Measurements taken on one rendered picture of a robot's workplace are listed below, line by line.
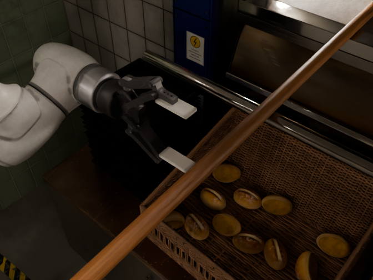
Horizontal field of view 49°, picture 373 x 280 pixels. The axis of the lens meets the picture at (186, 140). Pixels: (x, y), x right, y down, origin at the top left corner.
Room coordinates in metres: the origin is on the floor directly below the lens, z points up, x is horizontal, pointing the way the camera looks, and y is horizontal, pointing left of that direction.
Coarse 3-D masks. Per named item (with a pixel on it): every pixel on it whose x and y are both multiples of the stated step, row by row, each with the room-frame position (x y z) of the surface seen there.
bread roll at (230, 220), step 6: (216, 216) 0.76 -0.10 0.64; (222, 216) 0.76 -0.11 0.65; (228, 216) 0.75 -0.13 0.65; (216, 222) 0.75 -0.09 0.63; (222, 222) 0.74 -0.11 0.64; (228, 222) 0.73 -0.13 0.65; (234, 222) 0.73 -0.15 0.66; (216, 228) 0.73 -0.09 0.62; (222, 228) 0.72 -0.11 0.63; (228, 228) 0.72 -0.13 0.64; (234, 228) 0.71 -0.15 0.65; (240, 228) 0.71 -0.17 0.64; (222, 234) 0.72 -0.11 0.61; (228, 234) 0.70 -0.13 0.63; (234, 234) 0.70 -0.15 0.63
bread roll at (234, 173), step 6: (216, 168) 0.96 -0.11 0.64; (222, 168) 0.95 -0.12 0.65; (228, 168) 0.95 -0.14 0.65; (234, 168) 0.95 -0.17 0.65; (216, 174) 0.94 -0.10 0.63; (222, 174) 0.94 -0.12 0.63; (228, 174) 0.94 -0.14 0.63; (234, 174) 0.94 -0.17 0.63; (240, 174) 0.94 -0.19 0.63; (222, 180) 0.93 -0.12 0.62; (228, 180) 0.93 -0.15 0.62; (234, 180) 0.93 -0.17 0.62
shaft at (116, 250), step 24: (360, 24) 0.94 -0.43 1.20; (336, 48) 0.83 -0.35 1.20; (312, 72) 0.74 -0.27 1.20; (288, 96) 0.66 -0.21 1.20; (264, 120) 0.59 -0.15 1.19; (216, 144) 0.52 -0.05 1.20; (192, 168) 0.46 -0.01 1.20; (168, 192) 0.41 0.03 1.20; (144, 216) 0.36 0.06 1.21; (120, 240) 0.32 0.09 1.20; (96, 264) 0.28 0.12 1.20
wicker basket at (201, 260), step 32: (224, 128) 1.02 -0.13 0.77; (192, 160) 0.89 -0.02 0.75; (256, 160) 0.96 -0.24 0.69; (288, 160) 0.90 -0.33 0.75; (320, 160) 0.85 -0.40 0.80; (160, 192) 0.78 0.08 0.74; (192, 192) 0.89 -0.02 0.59; (224, 192) 0.90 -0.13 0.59; (256, 192) 0.89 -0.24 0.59; (320, 192) 0.80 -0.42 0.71; (352, 192) 0.76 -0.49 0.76; (160, 224) 0.68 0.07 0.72; (256, 224) 0.76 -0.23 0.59; (288, 224) 0.76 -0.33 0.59; (320, 224) 0.75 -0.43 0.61; (352, 224) 0.71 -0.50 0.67; (192, 256) 0.59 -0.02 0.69; (224, 256) 0.65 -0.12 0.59; (256, 256) 0.65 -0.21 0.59; (288, 256) 0.65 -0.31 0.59; (320, 256) 0.65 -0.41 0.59; (352, 256) 0.53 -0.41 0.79
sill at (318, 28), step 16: (240, 0) 1.12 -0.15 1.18; (256, 0) 1.12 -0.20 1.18; (272, 0) 1.12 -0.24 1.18; (256, 16) 1.09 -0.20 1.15; (272, 16) 1.05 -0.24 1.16; (288, 16) 1.03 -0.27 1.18; (304, 16) 1.02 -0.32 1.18; (320, 16) 1.03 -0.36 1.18; (304, 32) 0.99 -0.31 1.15; (320, 32) 0.96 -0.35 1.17; (336, 32) 0.94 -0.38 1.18; (352, 48) 0.90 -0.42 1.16; (368, 48) 0.88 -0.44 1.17
